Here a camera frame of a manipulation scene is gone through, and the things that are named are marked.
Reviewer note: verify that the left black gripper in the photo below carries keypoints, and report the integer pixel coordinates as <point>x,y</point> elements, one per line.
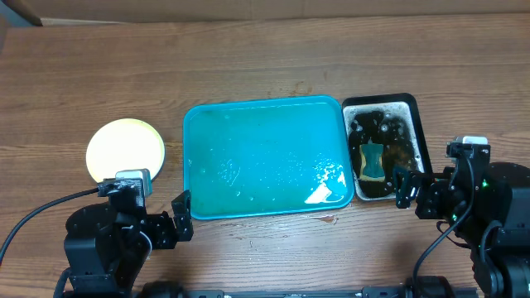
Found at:
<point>166,235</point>

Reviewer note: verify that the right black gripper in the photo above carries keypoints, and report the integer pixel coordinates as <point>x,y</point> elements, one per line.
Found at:
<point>426,193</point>

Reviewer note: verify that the yellow sponge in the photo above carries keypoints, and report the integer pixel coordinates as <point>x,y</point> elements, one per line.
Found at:
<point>371,162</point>

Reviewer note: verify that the yellow-green plate with sauce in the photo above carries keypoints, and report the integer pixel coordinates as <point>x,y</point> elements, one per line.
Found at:
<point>124,144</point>

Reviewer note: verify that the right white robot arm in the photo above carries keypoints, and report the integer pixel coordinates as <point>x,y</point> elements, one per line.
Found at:
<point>487,207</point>

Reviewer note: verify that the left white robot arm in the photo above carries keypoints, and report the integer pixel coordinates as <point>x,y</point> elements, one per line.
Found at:
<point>107,244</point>

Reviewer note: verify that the black wash tray with water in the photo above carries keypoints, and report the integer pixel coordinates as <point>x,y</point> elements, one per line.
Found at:
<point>392,120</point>

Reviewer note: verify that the teal plastic serving tray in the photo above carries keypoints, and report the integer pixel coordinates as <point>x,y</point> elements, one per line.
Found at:
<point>266,157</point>

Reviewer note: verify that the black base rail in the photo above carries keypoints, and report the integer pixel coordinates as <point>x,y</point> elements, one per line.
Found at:
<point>172,289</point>

